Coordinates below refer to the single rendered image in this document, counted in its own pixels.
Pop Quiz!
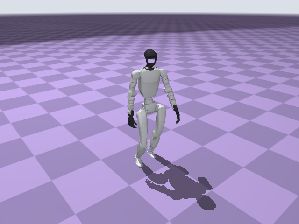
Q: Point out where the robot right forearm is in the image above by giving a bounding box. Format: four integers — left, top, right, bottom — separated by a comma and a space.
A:
127, 90, 135, 115

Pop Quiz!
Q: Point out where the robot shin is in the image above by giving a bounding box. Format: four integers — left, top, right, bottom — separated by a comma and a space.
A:
148, 136, 160, 154
136, 141, 146, 158

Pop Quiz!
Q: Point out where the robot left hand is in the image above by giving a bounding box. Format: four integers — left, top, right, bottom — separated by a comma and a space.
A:
173, 105, 180, 124

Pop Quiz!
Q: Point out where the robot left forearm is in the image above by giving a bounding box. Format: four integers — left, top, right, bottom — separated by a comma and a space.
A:
167, 87, 178, 109

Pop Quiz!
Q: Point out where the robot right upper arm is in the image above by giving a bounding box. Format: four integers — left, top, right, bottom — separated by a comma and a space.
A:
129, 70, 141, 97

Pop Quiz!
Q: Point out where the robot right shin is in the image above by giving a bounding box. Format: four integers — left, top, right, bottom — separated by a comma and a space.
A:
136, 141, 146, 158

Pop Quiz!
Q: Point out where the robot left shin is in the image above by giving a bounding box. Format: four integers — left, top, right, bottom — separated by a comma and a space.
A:
148, 136, 160, 154

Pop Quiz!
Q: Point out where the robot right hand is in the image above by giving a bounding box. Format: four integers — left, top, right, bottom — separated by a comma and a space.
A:
128, 110, 137, 128

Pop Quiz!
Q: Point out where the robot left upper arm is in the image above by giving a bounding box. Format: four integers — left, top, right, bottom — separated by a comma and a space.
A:
159, 69, 171, 93

